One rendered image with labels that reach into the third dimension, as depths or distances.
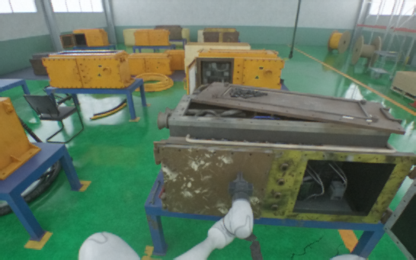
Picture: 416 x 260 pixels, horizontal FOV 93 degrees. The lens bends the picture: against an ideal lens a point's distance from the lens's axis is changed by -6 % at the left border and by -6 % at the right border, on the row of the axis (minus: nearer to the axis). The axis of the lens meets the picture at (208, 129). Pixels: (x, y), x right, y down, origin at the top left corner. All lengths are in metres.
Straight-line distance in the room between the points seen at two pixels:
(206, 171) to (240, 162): 0.21
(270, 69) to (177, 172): 2.90
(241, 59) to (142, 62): 4.40
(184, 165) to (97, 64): 3.39
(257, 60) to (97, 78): 2.91
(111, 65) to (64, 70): 0.97
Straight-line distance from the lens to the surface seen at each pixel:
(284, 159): 1.29
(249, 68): 3.81
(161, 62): 7.31
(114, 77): 4.31
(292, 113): 1.38
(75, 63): 4.63
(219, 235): 1.08
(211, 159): 1.23
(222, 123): 1.21
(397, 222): 1.80
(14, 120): 2.76
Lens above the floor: 1.89
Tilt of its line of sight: 29 degrees down
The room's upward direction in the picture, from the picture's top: straight up
